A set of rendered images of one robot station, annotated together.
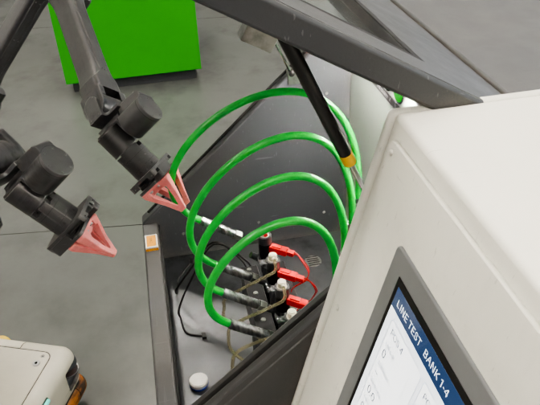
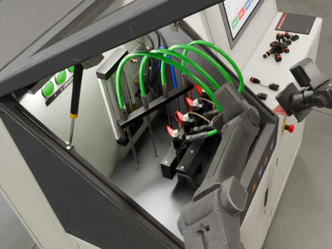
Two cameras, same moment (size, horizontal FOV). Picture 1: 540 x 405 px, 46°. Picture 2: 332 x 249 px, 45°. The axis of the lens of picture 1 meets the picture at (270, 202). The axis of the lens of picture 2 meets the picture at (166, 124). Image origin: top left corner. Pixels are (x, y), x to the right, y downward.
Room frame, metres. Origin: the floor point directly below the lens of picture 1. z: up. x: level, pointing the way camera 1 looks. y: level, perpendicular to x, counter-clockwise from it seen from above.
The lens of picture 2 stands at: (1.72, 0.66, 2.08)
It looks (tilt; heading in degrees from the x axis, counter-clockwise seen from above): 45 degrees down; 225
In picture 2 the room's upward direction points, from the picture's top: 10 degrees counter-clockwise
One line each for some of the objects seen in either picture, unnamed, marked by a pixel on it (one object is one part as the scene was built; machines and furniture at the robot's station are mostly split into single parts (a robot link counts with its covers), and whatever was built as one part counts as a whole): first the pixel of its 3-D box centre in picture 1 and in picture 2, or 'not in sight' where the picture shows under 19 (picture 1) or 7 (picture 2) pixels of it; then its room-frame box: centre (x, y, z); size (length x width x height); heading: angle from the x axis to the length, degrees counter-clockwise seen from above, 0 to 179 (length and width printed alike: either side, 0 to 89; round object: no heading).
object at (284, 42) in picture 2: not in sight; (281, 44); (0.29, 0.02, 1.01); 0.23 x 0.11 x 0.06; 11
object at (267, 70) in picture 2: not in sight; (278, 57); (0.32, 0.03, 0.97); 0.70 x 0.22 x 0.03; 11
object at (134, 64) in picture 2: not in sight; (139, 53); (0.85, -0.29, 1.20); 0.13 x 0.03 x 0.31; 11
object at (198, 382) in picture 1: (198, 381); not in sight; (0.88, 0.16, 0.84); 0.04 x 0.04 x 0.01
